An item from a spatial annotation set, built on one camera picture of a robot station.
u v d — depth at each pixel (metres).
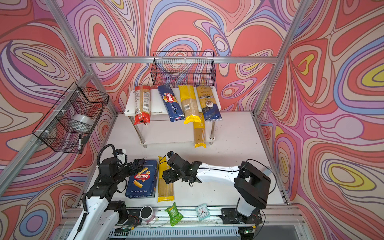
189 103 0.73
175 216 0.73
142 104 0.72
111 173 0.60
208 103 0.73
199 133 0.97
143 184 0.78
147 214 0.71
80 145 0.71
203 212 0.73
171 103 0.72
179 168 0.62
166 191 0.80
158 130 0.99
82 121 0.71
